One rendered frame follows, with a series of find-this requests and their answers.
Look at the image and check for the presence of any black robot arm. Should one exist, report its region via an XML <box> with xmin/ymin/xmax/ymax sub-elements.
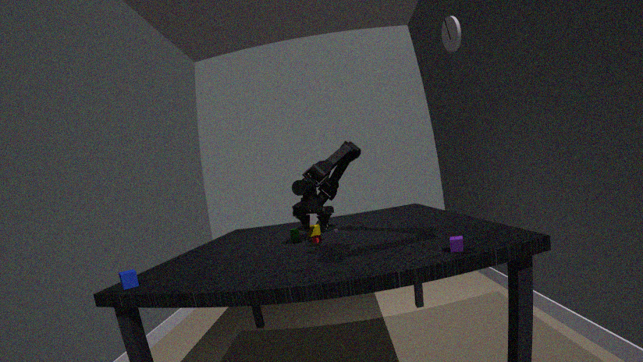
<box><xmin>292</xmin><ymin>141</ymin><xmax>361</xmax><ymax>215</ymax></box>

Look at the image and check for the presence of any purple block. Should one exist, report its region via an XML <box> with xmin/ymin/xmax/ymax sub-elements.
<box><xmin>449</xmin><ymin>236</ymin><xmax>464</xmax><ymax>252</ymax></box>

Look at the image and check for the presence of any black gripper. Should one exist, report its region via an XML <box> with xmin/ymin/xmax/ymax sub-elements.
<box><xmin>293</xmin><ymin>193</ymin><xmax>334</xmax><ymax>232</ymax></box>

